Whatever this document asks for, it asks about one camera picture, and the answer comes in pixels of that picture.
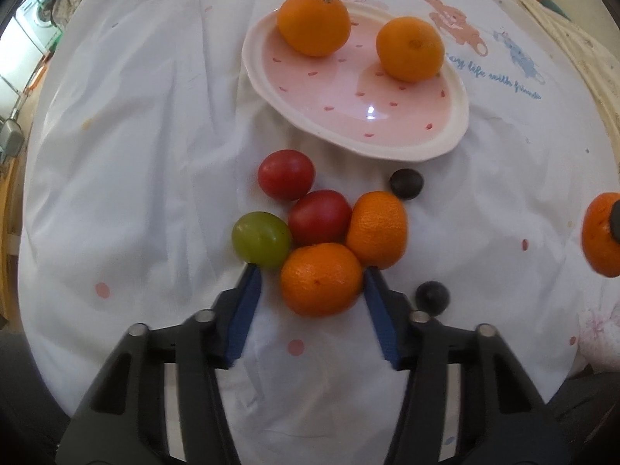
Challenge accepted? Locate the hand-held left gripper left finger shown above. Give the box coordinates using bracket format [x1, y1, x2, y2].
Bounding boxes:
[55, 262, 265, 465]

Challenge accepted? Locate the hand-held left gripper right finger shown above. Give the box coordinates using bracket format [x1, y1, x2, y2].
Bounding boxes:
[363, 266, 572, 465]

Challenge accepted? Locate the small mandarin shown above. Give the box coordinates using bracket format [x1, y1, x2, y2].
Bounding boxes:
[581, 193, 620, 279]
[280, 243, 364, 319]
[345, 191, 408, 269]

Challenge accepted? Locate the shiny dark grape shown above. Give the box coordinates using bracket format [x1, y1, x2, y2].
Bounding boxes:
[415, 280, 451, 315]

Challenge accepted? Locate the green grape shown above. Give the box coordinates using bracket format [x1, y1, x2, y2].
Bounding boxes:
[231, 211, 293, 269]

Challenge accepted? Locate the red cherry tomato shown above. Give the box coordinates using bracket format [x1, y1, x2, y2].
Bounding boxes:
[257, 149, 317, 202]
[288, 190, 353, 248]

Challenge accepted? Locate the matt dark grape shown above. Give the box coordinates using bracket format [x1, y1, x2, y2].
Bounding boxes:
[389, 168, 424, 201]

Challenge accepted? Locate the pink plate with white rim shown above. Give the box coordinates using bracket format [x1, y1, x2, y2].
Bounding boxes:
[241, 2, 470, 163]

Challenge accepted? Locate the pink and white cloth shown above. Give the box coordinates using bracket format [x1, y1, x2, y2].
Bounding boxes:
[576, 300, 620, 374]

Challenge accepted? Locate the cream patterned quilt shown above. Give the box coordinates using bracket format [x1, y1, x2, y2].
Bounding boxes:
[484, 0, 620, 165]

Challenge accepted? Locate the white printed tablecloth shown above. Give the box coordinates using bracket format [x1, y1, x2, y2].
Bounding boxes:
[19, 0, 620, 465]

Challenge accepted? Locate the wooden chair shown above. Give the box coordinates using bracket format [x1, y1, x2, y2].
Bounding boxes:
[0, 155, 24, 323]

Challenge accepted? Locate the large orange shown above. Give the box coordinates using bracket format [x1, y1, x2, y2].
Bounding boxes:
[277, 0, 351, 58]
[376, 16, 445, 83]

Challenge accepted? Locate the white washing machine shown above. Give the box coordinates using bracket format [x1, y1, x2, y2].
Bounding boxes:
[14, 0, 69, 59]

